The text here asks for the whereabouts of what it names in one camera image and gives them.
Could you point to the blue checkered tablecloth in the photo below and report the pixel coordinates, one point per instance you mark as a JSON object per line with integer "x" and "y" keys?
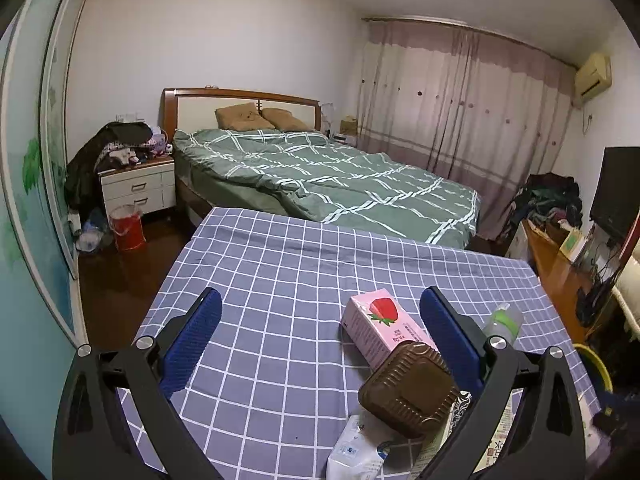
{"x": 280, "y": 378}

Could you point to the beige air conditioner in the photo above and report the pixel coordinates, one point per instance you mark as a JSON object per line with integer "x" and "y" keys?
{"x": 594, "y": 77}

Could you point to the cream puffer jacket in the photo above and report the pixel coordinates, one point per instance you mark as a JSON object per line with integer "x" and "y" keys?
{"x": 626, "y": 292}

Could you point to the pink striped curtain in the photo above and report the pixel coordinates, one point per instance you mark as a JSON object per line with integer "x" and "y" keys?
{"x": 475, "y": 108}

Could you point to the black television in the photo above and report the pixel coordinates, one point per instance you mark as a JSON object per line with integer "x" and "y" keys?
{"x": 616, "y": 203}

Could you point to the yellow rimmed trash bin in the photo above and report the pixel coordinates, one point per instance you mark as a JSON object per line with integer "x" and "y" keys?
{"x": 596, "y": 370}

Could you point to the right brown pillow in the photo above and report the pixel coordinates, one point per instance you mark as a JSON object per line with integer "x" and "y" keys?
{"x": 283, "y": 120}

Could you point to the red bucket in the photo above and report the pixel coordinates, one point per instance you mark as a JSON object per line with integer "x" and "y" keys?
{"x": 125, "y": 222}

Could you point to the pink strawberry milk carton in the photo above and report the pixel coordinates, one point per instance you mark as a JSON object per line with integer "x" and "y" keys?
{"x": 376, "y": 323}

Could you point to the white tissue pack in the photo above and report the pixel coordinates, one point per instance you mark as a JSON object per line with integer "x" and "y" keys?
{"x": 361, "y": 449}

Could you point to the sliding wardrobe door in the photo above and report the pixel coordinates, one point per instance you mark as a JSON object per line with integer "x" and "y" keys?
{"x": 38, "y": 255}

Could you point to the tissue box on far nightstand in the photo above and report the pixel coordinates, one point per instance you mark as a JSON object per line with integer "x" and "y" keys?
{"x": 349, "y": 126}

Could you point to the wooden desk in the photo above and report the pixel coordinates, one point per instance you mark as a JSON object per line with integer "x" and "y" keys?
{"x": 559, "y": 279}

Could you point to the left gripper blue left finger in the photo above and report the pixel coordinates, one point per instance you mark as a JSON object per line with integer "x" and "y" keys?
{"x": 183, "y": 340}

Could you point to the left brown pillow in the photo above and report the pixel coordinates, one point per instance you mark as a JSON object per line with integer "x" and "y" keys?
{"x": 241, "y": 117}

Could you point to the green plaid duvet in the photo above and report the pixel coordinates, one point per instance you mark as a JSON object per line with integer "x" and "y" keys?
{"x": 305, "y": 175}

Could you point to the clear bottle green cap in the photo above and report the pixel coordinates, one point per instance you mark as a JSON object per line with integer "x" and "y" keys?
{"x": 506, "y": 322}

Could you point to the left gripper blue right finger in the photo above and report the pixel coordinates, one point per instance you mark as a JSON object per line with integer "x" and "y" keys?
{"x": 458, "y": 340}

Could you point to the brown plastic food tray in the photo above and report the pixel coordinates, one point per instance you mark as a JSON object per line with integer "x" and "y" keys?
{"x": 411, "y": 392}

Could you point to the white bedside cabinet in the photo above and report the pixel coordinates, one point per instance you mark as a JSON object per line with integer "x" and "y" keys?
{"x": 150, "y": 186}

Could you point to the plastic bags on floor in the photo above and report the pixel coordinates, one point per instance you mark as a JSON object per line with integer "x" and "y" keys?
{"x": 95, "y": 234}

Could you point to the brown pillow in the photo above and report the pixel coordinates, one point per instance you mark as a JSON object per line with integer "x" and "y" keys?
{"x": 283, "y": 120}
{"x": 241, "y": 117}

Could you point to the dark clothes pile on cabinet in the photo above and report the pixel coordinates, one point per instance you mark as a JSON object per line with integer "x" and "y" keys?
{"x": 110, "y": 148}

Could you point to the clothes pile on desk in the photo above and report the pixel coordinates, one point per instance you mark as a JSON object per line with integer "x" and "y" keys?
{"x": 542, "y": 198}

